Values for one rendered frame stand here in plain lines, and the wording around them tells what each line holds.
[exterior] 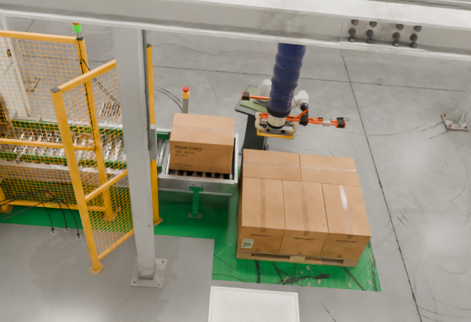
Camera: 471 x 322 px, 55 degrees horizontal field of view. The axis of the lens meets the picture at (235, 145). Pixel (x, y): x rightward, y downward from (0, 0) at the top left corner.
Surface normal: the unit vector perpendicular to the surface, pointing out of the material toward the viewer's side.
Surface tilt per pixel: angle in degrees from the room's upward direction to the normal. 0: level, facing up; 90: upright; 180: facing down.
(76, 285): 0
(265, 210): 0
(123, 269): 0
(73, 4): 90
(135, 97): 90
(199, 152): 90
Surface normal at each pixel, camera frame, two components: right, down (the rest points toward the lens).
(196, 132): 0.09, -0.71
